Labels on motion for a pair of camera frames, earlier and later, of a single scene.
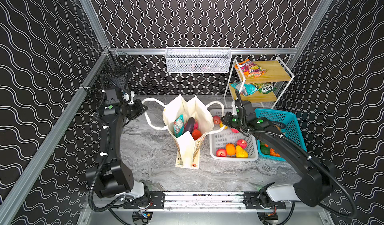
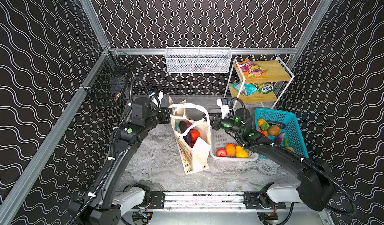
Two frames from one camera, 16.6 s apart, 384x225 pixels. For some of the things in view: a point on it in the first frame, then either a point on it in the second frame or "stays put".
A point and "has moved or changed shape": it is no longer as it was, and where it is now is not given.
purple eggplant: (190, 124) → (183, 126)
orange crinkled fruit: (230, 149) stays put
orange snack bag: (249, 68) stays put
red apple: (221, 152) stays put
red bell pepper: (196, 134) stays put
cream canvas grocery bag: (188, 121) has moved or changed shape
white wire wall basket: (198, 60) stays put
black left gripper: (137, 108) → (166, 115)
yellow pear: (240, 152) stays put
